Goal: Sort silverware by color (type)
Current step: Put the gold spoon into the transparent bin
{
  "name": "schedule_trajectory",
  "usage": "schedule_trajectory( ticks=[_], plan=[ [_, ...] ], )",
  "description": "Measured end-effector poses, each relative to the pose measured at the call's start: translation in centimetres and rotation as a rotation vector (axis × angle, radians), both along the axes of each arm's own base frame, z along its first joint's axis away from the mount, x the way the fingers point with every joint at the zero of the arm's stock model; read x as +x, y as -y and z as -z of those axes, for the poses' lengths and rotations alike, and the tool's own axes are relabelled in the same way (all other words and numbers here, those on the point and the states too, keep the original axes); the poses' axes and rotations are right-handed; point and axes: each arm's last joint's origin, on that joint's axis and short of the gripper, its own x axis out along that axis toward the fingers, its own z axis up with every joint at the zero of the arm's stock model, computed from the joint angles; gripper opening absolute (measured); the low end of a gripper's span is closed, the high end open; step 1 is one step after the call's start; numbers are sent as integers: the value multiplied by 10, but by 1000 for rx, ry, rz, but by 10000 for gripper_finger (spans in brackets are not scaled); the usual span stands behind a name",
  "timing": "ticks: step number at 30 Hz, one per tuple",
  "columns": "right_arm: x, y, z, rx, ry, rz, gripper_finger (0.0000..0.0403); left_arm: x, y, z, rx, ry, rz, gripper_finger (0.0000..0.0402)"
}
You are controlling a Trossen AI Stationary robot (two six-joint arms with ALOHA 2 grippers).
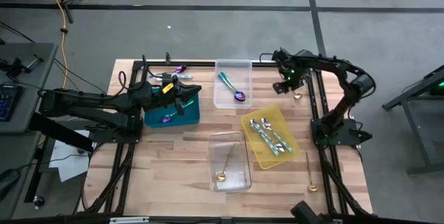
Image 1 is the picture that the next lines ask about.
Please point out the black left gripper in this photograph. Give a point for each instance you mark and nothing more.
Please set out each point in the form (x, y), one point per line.
(180, 107)

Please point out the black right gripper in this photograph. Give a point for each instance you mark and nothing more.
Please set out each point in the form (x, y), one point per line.
(295, 82)

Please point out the gold spoon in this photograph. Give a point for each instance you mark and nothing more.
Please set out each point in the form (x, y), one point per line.
(312, 188)
(221, 177)
(297, 96)

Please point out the yellow plastic bin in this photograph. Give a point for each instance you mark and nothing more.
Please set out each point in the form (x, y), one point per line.
(263, 154)

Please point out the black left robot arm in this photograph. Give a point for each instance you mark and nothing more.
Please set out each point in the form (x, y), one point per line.
(86, 99)

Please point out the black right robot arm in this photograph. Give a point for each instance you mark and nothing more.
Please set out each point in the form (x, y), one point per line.
(350, 88)

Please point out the teal plastic bin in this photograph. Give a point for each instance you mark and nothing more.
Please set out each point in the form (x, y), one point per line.
(190, 116)

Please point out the black table clamp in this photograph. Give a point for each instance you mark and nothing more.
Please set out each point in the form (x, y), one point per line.
(168, 57)

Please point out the frosted white plastic bin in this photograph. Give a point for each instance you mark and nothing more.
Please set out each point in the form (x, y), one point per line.
(234, 66)

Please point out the clear transparent container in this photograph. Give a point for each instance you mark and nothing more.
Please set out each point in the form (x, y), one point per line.
(239, 179)

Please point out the black rounded object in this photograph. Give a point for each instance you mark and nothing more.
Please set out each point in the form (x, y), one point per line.
(301, 211)

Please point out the grey metal cart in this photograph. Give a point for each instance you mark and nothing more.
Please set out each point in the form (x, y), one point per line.
(423, 113)

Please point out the black diagonal bar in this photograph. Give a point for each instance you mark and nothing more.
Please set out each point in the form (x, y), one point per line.
(59, 132)

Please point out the white paper sheet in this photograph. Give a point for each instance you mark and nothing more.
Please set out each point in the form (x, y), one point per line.
(66, 165)

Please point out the grey side desk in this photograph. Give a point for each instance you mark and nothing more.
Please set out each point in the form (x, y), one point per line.
(31, 64)

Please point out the black clamp tool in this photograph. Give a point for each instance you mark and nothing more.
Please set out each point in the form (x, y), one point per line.
(15, 67)

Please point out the grey lower desk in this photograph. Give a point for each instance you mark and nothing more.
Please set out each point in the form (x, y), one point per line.
(17, 147)

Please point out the black keyboard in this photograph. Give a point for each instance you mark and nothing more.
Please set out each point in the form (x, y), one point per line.
(7, 102)

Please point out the black round knob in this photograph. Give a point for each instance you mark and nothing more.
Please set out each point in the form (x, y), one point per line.
(38, 202)

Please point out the black computer mouse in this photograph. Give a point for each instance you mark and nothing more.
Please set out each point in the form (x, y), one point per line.
(8, 180)

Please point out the left wrist camera yellow label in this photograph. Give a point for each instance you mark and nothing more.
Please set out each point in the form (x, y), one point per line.
(167, 87)

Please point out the silver metal bracket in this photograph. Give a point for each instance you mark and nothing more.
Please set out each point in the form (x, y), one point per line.
(128, 220)
(338, 221)

